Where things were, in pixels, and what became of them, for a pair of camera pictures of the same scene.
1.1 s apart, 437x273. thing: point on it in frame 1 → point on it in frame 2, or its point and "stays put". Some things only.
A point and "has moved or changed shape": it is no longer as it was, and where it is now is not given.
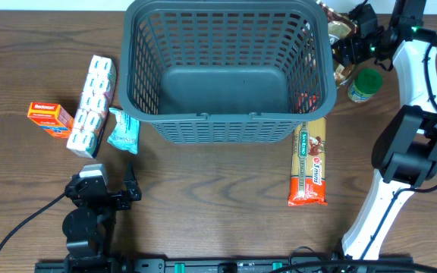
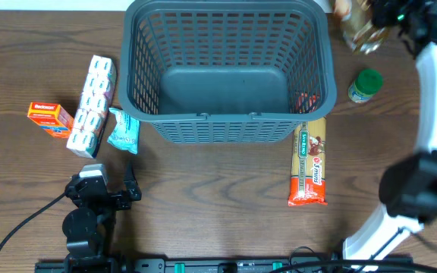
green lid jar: x=366 y=83 stays put
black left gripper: x=124 y=201 stays put
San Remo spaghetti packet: x=309 y=161 stays put
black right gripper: x=344 y=49 → x=384 y=14
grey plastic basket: x=225 y=71 stays put
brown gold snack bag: x=340 y=27 has moved or changed shape
